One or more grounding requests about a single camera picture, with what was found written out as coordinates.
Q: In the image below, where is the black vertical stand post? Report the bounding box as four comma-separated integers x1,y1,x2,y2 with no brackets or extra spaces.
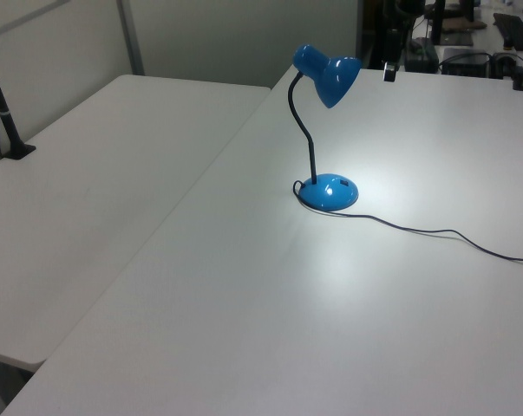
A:
431,0,447,45

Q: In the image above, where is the white side table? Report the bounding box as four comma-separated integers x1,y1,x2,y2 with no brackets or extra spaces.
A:
0,74,273,374

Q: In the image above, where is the blue gooseneck desk lamp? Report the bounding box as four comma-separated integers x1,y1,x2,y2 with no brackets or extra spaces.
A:
286,42,363,212

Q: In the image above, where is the thin black lamp power cable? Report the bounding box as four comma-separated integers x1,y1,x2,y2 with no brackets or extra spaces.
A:
291,180,523,265

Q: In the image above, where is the black camera stand pole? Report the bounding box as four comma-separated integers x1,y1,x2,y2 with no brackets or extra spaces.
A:
0,37,37,160

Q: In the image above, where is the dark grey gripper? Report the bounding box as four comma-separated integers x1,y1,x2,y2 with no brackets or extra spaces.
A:
382,26,407,83

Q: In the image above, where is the black electronics box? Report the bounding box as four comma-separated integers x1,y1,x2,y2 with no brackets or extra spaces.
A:
402,36,440,74

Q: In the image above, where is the grey partition frame post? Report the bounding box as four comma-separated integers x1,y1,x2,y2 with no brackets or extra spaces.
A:
115,0,146,77

